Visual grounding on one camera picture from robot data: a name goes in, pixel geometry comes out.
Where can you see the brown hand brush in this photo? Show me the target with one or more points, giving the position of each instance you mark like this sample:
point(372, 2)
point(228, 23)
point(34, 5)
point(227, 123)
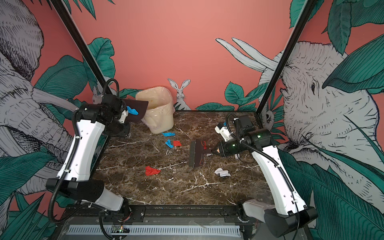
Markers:
point(197, 154)

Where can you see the left black frame post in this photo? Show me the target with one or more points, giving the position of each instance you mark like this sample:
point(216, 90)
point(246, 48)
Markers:
point(64, 14)

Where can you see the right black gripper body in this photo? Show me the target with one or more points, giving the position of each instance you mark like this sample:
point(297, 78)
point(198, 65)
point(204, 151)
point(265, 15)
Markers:
point(233, 147)

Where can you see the black front mounting rail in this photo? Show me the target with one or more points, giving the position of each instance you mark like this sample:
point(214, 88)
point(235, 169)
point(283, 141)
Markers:
point(128, 213)

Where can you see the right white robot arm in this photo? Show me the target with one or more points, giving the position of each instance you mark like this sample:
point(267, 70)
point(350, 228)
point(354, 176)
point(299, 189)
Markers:
point(289, 212)

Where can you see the dark brown dustpan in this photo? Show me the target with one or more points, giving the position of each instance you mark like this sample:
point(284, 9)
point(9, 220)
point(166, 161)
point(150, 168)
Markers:
point(137, 110)

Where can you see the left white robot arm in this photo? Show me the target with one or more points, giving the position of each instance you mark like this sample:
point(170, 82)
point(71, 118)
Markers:
point(90, 121)

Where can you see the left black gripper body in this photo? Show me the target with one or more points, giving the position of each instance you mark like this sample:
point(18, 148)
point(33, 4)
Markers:
point(119, 129)

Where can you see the white slotted cable duct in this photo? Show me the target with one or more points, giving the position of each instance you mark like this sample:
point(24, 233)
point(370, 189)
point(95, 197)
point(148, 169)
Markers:
point(155, 230)

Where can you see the cream bin with plastic liner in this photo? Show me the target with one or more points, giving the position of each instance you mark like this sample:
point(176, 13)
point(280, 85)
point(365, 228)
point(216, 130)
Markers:
point(159, 116)

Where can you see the right black frame post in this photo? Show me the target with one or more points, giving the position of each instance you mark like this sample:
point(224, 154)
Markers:
point(299, 26)

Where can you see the black frame post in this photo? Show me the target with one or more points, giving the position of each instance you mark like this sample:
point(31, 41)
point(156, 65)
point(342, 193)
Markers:
point(64, 14)
point(299, 26)

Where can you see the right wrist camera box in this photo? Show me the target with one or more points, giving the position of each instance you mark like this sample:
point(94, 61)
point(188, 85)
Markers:
point(223, 131)

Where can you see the blue paper scrap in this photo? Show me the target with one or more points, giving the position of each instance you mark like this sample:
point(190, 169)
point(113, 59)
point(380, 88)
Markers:
point(132, 111)
point(168, 134)
point(169, 144)

